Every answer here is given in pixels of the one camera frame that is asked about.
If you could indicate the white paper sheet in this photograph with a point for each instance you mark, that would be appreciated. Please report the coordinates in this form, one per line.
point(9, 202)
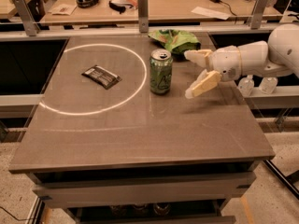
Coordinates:
point(211, 13)

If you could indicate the metal bracket left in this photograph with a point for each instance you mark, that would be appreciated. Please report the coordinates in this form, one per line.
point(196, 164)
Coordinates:
point(29, 24)

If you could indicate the small paper card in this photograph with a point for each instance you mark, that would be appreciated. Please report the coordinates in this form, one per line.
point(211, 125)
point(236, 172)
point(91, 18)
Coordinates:
point(63, 9)

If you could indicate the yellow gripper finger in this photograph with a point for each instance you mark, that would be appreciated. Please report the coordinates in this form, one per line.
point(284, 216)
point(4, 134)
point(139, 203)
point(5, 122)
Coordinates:
point(200, 57)
point(206, 81)

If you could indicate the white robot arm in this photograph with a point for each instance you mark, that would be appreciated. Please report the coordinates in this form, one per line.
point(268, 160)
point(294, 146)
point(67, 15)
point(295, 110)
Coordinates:
point(278, 57)

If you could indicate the grey table drawer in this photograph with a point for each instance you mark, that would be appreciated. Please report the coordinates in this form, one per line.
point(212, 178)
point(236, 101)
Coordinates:
point(166, 189)

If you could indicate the clear plastic bottle left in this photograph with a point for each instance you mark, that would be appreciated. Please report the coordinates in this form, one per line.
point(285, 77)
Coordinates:
point(246, 85)

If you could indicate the metal bracket middle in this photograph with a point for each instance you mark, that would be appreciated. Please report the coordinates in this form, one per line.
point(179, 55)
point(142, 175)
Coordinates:
point(143, 16)

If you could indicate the green chip bag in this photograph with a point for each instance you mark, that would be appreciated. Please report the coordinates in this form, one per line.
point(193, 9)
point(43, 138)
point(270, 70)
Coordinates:
point(176, 41)

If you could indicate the black snack packet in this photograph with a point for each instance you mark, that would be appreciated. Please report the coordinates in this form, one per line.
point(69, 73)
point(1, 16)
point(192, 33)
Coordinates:
point(101, 76)

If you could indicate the clear plastic bottle right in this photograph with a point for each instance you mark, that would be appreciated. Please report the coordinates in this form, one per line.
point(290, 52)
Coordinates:
point(268, 85)

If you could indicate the green soda can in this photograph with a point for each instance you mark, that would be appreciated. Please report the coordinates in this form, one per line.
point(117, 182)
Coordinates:
point(160, 71)

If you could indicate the black sunglasses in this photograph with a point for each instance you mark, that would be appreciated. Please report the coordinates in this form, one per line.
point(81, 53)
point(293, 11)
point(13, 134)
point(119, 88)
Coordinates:
point(120, 8)

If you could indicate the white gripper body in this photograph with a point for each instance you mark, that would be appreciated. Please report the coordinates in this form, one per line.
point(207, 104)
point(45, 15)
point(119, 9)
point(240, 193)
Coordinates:
point(226, 62)

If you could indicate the metal bracket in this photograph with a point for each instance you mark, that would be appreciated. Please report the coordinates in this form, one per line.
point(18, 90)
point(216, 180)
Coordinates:
point(255, 19)
point(143, 16)
point(29, 24)

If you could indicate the clear plastic bottle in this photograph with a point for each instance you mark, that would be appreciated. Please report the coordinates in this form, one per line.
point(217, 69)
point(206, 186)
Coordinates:
point(246, 85)
point(268, 85)

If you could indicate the metal bracket right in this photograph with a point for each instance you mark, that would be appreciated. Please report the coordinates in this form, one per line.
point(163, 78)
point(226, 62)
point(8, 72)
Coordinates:
point(255, 19)

